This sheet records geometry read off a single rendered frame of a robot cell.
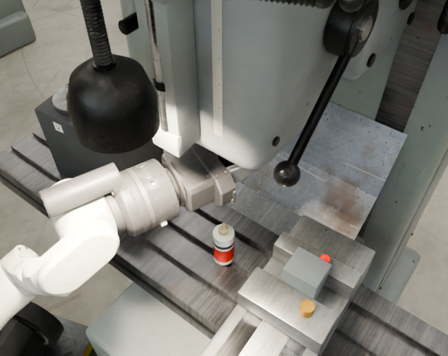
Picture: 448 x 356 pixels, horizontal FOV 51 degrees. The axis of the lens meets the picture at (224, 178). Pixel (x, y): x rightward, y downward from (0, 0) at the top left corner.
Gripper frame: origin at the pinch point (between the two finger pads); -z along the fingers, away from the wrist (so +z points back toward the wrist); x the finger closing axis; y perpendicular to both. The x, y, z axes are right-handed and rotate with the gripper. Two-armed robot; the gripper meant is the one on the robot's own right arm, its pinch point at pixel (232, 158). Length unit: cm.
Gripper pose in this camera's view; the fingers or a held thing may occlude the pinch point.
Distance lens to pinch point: 68.6
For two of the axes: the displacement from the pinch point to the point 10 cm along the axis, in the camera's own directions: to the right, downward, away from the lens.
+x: -5.2, -6.4, 5.7
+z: -8.5, 3.8, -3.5
